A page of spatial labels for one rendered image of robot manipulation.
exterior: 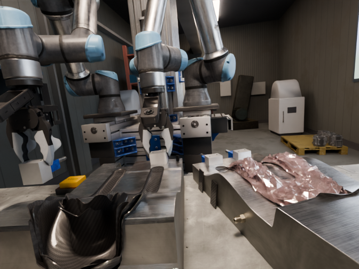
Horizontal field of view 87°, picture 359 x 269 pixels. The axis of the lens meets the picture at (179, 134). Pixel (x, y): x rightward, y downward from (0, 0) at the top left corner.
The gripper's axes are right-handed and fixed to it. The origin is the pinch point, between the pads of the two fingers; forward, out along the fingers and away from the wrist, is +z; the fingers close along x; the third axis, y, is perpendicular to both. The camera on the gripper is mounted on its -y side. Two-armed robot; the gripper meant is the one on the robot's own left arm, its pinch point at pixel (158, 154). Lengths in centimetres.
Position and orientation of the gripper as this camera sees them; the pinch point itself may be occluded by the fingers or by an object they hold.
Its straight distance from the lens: 59.2
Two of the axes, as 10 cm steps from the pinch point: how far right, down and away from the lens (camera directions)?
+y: 0.3, -1.8, 9.8
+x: -10.0, 0.7, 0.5
